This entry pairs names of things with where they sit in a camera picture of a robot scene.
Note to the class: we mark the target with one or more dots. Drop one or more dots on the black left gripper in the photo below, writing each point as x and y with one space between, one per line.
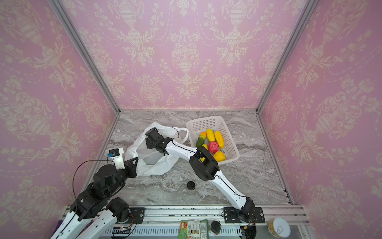
131 168

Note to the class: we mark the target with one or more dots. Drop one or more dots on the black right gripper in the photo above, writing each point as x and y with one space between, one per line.
152 137

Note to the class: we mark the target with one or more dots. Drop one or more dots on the white plastic bag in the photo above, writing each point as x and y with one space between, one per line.
151 162

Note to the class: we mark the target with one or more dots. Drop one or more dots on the orange green toy mango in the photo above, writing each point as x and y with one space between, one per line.
201 139

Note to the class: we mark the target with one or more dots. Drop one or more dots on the yellow toy corn fruit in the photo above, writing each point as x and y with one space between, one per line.
210 135

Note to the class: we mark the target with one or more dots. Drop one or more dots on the red toy apple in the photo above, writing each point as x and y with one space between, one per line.
213 147

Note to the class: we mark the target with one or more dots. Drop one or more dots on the yellow orange toy fruit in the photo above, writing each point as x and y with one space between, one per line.
219 156

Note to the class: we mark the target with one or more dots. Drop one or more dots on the long yellow toy fruit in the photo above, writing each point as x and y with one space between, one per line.
205 147

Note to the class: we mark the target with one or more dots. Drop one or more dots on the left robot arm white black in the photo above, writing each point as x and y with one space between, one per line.
96 209

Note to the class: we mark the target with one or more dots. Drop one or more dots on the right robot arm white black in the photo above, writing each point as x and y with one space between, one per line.
206 168

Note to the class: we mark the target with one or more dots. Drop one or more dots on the yellow ridged toy fruit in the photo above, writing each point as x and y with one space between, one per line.
219 139

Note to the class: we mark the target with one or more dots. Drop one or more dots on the white perforated plastic basket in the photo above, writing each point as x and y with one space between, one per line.
215 123

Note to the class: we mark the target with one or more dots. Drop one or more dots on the small black cylinder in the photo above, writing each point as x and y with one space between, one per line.
191 186

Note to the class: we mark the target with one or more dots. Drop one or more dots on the green snack packet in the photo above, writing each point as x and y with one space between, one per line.
192 229

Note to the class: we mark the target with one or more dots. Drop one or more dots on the dark lidded jar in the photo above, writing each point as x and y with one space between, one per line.
215 227

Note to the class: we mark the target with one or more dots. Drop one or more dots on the yellow tin can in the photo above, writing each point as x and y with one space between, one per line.
279 228

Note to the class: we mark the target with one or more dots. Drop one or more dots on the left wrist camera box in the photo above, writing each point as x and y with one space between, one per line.
116 156

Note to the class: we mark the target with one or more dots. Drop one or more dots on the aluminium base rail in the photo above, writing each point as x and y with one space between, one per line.
163 222

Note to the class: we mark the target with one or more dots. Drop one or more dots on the silver left corner post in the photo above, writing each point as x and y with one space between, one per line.
73 34

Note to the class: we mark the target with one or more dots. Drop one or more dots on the silver corner post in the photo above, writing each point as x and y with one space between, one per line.
292 42
73 34

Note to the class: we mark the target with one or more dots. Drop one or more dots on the silver right corner post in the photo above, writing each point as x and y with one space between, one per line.
292 42

